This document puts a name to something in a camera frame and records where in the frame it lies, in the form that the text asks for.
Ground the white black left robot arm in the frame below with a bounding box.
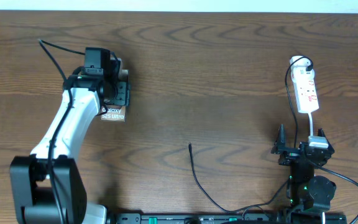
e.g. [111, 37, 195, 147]
[9, 58, 130, 223]

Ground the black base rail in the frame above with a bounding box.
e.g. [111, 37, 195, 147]
[105, 213, 347, 224]

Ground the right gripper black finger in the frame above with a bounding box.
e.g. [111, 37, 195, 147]
[317, 128, 331, 146]
[273, 124, 286, 149]

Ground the black left camera cable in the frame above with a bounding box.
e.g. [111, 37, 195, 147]
[38, 38, 121, 224]

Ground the white power strip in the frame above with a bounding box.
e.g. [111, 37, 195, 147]
[291, 67, 319, 114]

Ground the black charging cable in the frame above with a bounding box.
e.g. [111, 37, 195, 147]
[188, 55, 314, 214]

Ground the white USB charger plug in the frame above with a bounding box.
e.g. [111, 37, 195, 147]
[290, 55, 314, 72]

